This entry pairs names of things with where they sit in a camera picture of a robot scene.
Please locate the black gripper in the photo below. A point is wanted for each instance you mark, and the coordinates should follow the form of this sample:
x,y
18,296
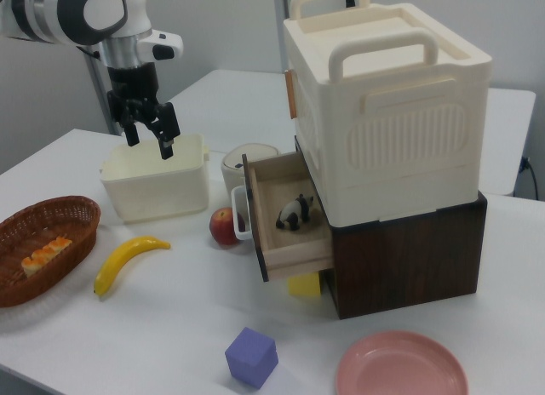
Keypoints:
x,y
132,93

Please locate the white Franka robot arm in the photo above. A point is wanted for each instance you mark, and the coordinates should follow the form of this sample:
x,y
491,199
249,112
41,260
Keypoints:
x,y
51,12

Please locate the cream open plastic bin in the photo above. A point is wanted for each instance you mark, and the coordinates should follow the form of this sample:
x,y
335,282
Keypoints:
x,y
162,190

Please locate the small cream lidded trash can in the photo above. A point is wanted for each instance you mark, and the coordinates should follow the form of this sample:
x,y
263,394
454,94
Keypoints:
x,y
238,162

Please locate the brown wicker basket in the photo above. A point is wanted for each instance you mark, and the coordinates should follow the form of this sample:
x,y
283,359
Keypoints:
x,y
68,212

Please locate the red apple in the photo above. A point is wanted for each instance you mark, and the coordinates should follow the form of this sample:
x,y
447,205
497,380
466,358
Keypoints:
x,y
221,227

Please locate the yellow banana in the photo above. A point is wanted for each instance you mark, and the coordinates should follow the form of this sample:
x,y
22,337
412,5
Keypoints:
x,y
123,259

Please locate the panda toy figure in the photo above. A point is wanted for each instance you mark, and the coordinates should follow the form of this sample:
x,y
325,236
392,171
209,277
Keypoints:
x,y
294,214

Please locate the orange glazed bread loaf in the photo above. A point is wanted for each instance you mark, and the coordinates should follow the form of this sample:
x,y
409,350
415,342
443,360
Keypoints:
x,y
42,257

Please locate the yellow block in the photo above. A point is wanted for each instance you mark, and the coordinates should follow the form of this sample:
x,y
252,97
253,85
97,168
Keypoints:
x,y
304,286

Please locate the purple cube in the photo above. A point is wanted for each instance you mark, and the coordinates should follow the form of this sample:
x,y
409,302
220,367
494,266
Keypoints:
x,y
251,356

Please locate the dark brown wooden cabinet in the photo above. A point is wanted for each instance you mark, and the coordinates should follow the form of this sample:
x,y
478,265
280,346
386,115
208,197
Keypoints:
x,y
404,267

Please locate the pink plate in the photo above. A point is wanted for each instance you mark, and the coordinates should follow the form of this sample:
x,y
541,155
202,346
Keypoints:
x,y
404,369

